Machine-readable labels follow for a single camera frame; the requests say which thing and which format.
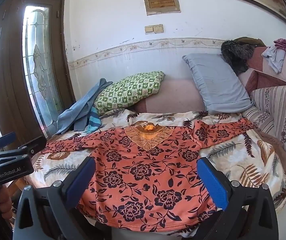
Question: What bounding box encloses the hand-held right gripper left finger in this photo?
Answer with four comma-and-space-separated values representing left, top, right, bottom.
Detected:
14, 157, 97, 240

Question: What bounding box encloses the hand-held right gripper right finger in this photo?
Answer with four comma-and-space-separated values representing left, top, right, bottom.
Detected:
197, 157, 280, 240

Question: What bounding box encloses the orange floral shirt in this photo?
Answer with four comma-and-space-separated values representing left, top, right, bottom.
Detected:
41, 119, 255, 232

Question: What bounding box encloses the leaf print blanket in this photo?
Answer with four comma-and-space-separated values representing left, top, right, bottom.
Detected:
24, 109, 286, 239

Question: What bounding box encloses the blue-grey garment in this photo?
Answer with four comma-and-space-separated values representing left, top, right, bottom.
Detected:
56, 78, 113, 135

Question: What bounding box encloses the wooden stained glass door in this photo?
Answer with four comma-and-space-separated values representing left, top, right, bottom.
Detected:
0, 0, 76, 140

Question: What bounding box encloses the teal striped garment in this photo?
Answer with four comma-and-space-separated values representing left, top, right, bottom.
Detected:
84, 106, 102, 133

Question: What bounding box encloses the brown bed cover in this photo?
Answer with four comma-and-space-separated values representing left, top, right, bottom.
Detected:
254, 127, 286, 198

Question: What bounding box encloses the pink mattress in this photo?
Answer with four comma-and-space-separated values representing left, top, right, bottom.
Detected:
133, 77, 208, 114

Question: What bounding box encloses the striped floral sofa cover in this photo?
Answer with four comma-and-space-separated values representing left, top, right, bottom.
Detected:
242, 85, 286, 163

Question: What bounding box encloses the grey pillow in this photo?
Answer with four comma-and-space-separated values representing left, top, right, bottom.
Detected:
182, 53, 255, 115

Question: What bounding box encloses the green checkered pillow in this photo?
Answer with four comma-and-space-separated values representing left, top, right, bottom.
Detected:
93, 71, 166, 111

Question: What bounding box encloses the dark furry cushion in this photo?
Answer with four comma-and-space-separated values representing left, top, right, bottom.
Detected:
221, 40, 255, 75

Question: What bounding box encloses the pale grey garment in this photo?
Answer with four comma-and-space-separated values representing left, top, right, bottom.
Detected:
261, 45, 286, 73

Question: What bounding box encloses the olive garment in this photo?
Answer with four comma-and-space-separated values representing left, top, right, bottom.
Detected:
233, 37, 266, 48

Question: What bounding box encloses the brown wall plaque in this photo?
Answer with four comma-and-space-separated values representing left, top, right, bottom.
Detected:
143, 0, 181, 16

